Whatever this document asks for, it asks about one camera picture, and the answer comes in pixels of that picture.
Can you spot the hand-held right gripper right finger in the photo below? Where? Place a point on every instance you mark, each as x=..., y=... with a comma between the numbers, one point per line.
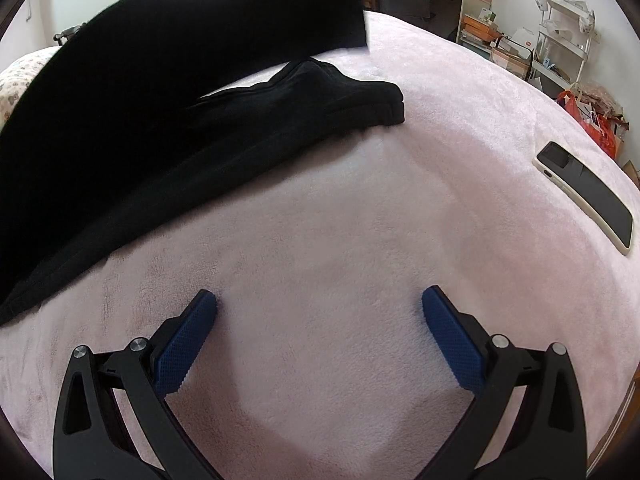
x=452, y=345

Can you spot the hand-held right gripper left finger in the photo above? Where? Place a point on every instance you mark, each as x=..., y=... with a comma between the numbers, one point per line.
x=187, y=340

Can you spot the black pants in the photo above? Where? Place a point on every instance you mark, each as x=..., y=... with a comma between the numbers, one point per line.
x=125, y=110

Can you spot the pink bed blanket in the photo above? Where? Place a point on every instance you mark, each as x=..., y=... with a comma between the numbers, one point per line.
x=325, y=210

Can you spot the smartphone in white case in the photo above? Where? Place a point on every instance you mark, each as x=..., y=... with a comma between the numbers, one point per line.
x=585, y=190

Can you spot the brown cardboard box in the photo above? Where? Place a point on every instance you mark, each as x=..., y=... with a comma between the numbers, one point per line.
x=631, y=175

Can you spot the orange plastic bag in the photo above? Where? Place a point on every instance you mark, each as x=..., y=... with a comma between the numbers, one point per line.
x=602, y=135

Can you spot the printed cardboard box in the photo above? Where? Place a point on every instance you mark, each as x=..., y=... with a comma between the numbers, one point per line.
x=510, y=57

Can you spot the rolled floral duvet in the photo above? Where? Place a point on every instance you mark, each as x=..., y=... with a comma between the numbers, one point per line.
x=15, y=90

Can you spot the white carton with orange mark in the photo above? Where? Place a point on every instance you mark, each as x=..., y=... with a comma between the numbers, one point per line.
x=524, y=37

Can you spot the black chair frame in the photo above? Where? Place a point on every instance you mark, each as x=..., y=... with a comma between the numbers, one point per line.
x=65, y=35

